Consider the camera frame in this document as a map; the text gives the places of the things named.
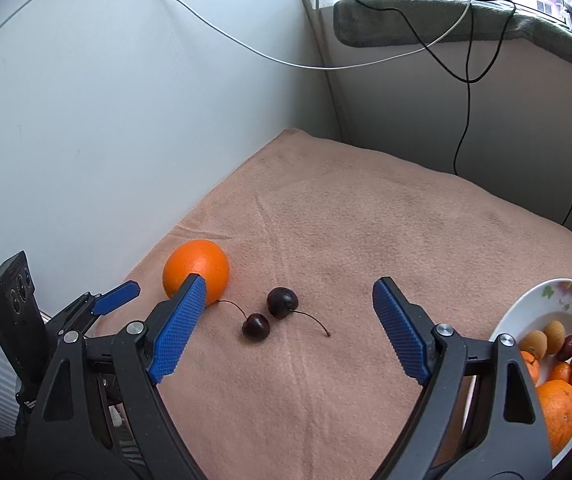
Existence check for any large speckled orange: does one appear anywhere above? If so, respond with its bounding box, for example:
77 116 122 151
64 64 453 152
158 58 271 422
536 379 572 457

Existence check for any smooth bright orange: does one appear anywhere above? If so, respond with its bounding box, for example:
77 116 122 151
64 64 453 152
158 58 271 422
162 240 229 306

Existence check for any dark cherry with stem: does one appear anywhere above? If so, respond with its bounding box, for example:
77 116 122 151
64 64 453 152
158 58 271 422
219 299 271 342

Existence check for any dark cherry long stem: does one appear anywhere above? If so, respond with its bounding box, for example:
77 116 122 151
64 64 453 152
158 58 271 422
266 286 331 337

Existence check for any small tangerine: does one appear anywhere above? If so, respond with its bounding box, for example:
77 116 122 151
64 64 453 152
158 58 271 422
521 350 540 386

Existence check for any tiny orange kumquat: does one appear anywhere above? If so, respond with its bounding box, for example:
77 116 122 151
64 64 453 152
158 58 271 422
548 362 571 382

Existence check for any floral white plate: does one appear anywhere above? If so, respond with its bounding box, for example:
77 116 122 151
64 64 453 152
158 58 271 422
490 278 572 465

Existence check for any white board panel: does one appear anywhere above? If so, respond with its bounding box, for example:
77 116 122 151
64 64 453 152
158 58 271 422
0 0 338 313

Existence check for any green sill cloth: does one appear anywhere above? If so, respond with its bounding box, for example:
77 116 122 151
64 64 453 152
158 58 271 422
333 0 572 64

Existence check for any black camera box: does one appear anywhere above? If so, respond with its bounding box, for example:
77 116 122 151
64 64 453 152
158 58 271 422
0 252 50 408

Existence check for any white cable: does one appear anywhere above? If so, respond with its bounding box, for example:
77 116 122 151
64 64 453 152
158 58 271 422
124 0 477 72

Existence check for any black cable left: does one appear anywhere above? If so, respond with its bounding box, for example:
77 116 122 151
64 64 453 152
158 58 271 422
341 0 518 176

